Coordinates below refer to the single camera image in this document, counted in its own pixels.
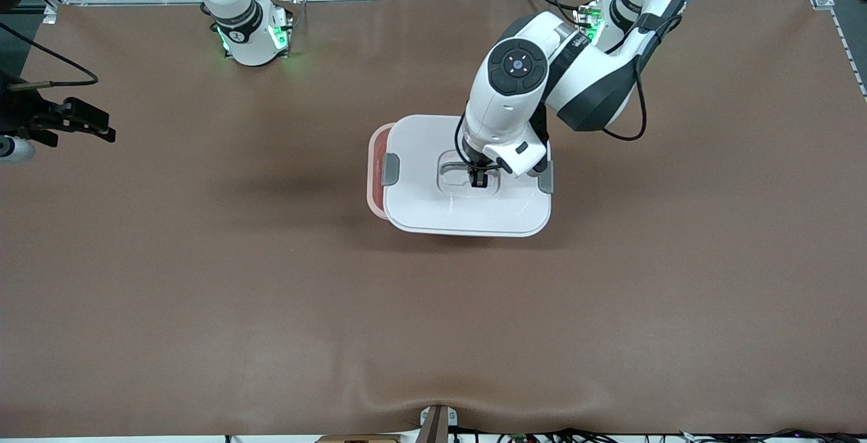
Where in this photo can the metal table edge clamp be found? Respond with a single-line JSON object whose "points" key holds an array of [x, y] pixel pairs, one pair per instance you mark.
{"points": [[437, 423]]}

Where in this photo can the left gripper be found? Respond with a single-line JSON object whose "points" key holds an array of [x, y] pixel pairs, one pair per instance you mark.
{"points": [[479, 177]]}

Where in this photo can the pink translucent storage box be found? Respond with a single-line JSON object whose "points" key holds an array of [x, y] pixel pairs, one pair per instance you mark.
{"points": [[376, 172]]}

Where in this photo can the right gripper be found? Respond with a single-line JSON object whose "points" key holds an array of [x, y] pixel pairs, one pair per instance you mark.
{"points": [[20, 113]]}

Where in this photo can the white box lid grey latches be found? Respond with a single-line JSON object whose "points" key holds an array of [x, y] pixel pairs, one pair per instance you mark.
{"points": [[467, 209]]}

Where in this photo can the brown table mat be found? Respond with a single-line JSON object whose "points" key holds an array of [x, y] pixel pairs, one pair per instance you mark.
{"points": [[203, 328]]}

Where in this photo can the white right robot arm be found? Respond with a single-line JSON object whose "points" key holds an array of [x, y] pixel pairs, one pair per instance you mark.
{"points": [[237, 30]]}

